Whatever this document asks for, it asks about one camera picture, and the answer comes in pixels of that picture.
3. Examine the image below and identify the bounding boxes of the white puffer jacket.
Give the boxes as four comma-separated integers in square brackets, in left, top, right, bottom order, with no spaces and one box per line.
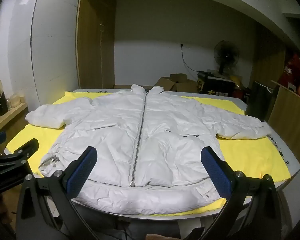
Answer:
[26,85,270,215]

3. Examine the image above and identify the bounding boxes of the yellow table cloth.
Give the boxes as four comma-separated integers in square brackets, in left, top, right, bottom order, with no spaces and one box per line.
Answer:
[4,92,292,219]

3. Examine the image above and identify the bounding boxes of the wooden side shelf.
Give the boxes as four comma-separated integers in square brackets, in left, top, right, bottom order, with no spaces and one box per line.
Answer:
[0,103,28,130]

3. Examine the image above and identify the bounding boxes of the black yellow box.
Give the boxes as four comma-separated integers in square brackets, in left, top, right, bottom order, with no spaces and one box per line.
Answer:
[197,71,236,97]

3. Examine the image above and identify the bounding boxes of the open cardboard box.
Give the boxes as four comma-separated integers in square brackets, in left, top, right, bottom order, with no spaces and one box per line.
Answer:
[155,73,198,93]

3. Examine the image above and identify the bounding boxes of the wooden wardrobe door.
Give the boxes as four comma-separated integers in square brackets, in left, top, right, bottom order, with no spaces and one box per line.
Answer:
[76,0,116,89]

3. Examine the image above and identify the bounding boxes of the black standing fan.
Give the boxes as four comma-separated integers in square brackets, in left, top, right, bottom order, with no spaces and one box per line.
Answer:
[213,40,239,75]

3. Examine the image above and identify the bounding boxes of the black wall cable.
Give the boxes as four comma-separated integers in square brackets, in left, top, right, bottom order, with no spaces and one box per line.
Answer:
[180,43,199,73]

